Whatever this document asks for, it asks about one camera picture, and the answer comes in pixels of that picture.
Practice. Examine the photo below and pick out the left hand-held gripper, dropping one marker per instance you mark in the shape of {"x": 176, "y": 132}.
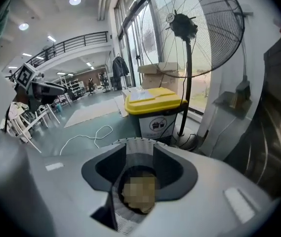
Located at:
{"x": 25, "y": 76}

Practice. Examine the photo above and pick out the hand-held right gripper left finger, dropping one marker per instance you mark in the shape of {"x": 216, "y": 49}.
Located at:
{"x": 63, "y": 181}

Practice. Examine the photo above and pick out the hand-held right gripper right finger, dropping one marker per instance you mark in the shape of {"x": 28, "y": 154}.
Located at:
{"x": 216, "y": 201}

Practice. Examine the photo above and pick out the black washing machine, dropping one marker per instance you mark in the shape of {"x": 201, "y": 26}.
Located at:
{"x": 273, "y": 132}

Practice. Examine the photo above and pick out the white shelving rack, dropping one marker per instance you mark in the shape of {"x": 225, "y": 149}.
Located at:
{"x": 71, "y": 85}

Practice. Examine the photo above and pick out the small teal bin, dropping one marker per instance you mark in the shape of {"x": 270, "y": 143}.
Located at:
{"x": 59, "y": 108}

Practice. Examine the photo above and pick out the flat cardboard sheet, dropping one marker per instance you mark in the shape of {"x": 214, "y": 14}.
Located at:
{"x": 91, "y": 112}

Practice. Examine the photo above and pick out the round ceiling lamp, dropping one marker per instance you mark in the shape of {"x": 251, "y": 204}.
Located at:
{"x": 74, "y": 1}
{"x": 23, "y": 26}

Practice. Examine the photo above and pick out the black mezzanine railing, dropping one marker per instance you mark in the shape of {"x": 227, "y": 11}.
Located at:
{"x": 94, "y": 33}

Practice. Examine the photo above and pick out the dark coat on rack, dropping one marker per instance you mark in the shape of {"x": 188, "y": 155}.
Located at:
{"x": 120, "y": 68}

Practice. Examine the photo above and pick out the yellow-lidded waste bin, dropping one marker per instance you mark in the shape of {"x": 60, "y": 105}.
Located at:
{"x": 155, "y": 100}

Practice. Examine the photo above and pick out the flat-topped cardboard box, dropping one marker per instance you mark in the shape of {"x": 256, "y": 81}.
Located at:
{"x": 165, "y": 67}

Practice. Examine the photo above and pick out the black standing fan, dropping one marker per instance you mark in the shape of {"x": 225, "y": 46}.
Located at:
{"x": 183, "y": 25}

